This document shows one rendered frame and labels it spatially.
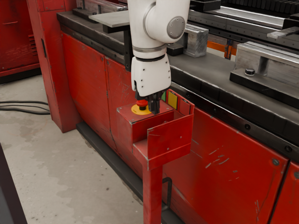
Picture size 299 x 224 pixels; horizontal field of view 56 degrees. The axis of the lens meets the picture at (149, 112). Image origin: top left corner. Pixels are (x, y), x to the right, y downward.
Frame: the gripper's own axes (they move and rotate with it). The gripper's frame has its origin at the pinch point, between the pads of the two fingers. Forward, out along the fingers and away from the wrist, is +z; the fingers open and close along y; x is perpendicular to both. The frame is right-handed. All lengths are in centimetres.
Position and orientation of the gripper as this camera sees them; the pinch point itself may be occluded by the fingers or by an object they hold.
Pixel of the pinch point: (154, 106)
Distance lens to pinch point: 79.0
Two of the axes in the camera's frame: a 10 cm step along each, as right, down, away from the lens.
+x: 5.2, 4.3, -7.3
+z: 0.7, 8.3, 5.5
